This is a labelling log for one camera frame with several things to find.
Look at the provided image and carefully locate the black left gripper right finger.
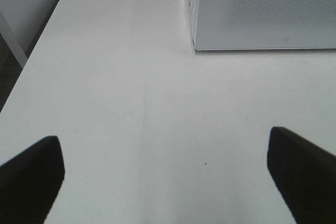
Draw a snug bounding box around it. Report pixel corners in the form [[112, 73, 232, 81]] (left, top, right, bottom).
[[267, 126, 335, 223]]

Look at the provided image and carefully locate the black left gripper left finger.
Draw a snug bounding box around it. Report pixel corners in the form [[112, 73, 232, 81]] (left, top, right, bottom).
[[1, 136, 65, 223]]

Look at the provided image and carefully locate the white microwave door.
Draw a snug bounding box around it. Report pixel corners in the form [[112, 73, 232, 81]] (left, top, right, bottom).
[[194, 0, 335, 50]]

